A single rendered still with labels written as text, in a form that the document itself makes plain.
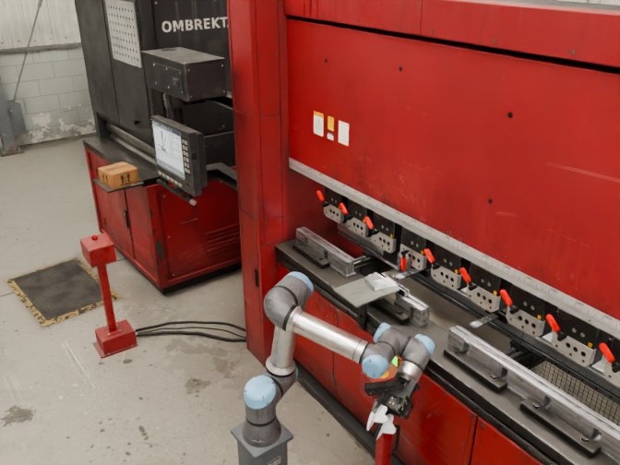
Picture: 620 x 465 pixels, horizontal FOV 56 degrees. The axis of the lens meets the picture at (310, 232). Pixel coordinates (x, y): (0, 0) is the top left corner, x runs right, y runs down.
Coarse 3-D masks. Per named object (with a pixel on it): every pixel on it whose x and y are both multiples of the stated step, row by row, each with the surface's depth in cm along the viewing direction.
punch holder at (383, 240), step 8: (376, 216) 276; (376, 224) 278; (384, 224) 273; (392, 224) 268; (384, 232) 275; (392, 232) 270; (400, 232) 272; (376, 240) 281; (384, 240) 277; (392, 240) 271; (400, 240) 274; (384, 248) 277; (392, 248) 272
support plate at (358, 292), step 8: (360, 280) 286; (368, 280) 286; (336, 288) 280; (344, 288) 280; (352, 288) 280; (360, 288) 280; (368, 288) 280; (392, 288) 280; (344, 296) 274; (352, 296) 274; (360, 296) 274; (368, 296) 274; (376, 296) 274; (384, 296) 275; (352, 304) 269; (360, 304) 268
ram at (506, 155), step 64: (320, 64) 284; (384, 64) 247; (448, 64) 218; (512, 64) 195; (576, 64) 182; (384, 128) 257; (448, 128) 225; (512, 128) 201; (576, 128) 182; (384, 192) 268; (448, 192) 234; (512, 192) 208; (576, 192) 187; (512, 256) 215; (576, 256) 193
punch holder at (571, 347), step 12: (564, 312) 202; (564, 324) 203; (576, 324) 199; (588, 324) 195; (576, 336) 200; (588, 336) 196; (600, 336) 195; (564, 348) 205; (576, 348) 203; (588, 348) 197; (576, 360) 202; (588, 360) 198; (600, 360) 203
